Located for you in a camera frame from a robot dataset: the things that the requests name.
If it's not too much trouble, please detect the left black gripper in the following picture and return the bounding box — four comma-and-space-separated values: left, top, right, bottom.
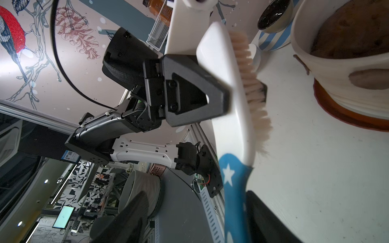
130, 54, 230, 131

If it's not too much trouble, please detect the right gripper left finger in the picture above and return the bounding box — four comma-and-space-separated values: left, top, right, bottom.
92, 191, 149, 243

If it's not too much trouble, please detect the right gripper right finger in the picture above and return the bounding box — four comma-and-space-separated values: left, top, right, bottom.
246, 191, 301, 243

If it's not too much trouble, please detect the white ceramic pot with soil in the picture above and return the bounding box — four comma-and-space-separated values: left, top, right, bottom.
291, 1, 389, 119

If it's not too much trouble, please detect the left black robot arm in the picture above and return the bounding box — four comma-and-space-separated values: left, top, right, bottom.
66, 28, 230, 176

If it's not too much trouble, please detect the brown pot saucer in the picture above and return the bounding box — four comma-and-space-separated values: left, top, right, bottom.
313, 79, 389, 133

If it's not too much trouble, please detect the blue striped plate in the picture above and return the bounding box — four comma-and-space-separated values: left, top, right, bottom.
257, 1, 303, 52

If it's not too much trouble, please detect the orange spice jar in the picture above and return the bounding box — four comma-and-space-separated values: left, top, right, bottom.
142, 0, 173, 27

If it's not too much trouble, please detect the aluminium mounting rail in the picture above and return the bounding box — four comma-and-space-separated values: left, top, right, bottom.
185, 123, 225, 243

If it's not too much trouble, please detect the white wire wall rack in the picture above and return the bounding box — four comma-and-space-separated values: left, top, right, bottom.
146, 1, 169, 51

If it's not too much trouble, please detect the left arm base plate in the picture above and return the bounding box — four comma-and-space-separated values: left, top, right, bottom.
196, 144, 223, 198

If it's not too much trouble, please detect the left camera cable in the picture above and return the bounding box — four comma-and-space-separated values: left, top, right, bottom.
50, 0, 118, 110

